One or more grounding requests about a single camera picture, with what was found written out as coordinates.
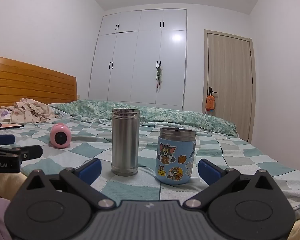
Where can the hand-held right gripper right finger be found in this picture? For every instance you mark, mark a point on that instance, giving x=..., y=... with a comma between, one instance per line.
x=210, y=170

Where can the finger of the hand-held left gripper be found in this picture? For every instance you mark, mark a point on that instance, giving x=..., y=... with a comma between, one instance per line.
x=32, y=152
x=2, y=139

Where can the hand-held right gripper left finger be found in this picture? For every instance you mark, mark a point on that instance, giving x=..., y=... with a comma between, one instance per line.
x=91, y=170

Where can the blue cartoon sticker cup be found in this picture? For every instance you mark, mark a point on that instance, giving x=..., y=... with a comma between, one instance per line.
x=175, y=160

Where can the tall stainless steel cup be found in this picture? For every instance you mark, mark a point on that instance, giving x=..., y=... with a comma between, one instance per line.
x=125, y=145

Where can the purple patterned cloth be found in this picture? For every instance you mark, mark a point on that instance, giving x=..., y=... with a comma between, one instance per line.
x=1, y=113

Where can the checked bed sheet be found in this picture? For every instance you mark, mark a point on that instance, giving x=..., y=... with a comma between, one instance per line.
x=240, y=160

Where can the cream patterned clothes pile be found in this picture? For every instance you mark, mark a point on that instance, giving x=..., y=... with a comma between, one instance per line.
x=31, y=111

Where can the wooden bed headboard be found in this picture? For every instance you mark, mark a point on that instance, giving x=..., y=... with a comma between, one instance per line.
x=32, y=82

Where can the orange door hanger toy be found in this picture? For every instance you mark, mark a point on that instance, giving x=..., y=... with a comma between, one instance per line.
x=210, y=103

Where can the green patterned duvet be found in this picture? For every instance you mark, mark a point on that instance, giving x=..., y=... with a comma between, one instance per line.
x=165, y=116

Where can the light wooden door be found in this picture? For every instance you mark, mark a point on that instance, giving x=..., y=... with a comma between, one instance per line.
x=230, y=85

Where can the green hanging ornament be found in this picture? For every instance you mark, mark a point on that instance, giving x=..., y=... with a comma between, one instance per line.
x=159, y=76

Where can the white wardrobe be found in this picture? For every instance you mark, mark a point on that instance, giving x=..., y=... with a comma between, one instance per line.
x=140, y=60

